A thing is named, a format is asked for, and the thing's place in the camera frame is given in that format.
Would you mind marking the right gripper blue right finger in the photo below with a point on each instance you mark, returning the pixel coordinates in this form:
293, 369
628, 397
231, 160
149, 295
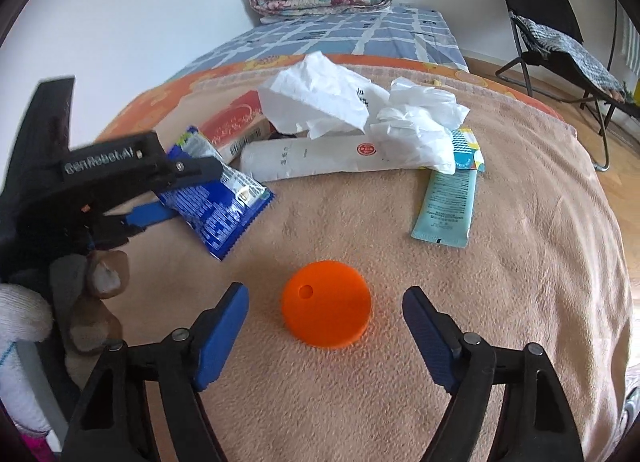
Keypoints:
437, 338

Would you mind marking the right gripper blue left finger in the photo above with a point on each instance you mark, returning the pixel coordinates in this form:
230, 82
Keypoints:
214, 333

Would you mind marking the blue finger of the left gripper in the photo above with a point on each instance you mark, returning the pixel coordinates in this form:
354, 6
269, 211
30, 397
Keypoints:
149, 214
184, 173

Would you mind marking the blue snack wrapper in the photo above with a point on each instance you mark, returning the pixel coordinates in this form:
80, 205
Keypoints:
218, 211

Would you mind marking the red and white box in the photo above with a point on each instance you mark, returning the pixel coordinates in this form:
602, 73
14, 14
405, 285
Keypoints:
236, 125

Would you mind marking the light blue sachet pack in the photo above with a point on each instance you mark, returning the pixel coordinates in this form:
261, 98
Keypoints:
447, 210

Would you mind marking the white paper bag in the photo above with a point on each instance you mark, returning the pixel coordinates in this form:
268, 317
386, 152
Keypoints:
319, 98

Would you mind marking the white tissue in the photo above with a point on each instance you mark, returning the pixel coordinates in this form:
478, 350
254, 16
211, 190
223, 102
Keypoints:
415, 127

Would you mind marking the left hand in white glove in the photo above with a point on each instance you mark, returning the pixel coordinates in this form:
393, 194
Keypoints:
79, 286

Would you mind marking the orange round disc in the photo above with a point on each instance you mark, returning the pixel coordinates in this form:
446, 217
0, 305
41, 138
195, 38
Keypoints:
326, 304

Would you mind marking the beige fleece blanket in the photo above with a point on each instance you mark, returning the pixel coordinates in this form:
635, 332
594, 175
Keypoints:
545, 262

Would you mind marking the orange floral bed sheet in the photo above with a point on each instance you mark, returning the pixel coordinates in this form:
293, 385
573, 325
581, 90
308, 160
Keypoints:
152, 106

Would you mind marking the blue checked mattress cover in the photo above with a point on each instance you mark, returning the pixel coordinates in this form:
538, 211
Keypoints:
407, 32

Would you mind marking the checked cushion on chair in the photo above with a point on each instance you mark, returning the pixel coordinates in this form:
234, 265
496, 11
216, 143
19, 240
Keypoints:
564, 56

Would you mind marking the black folding chair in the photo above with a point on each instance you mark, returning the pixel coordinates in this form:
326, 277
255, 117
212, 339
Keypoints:
560, 15

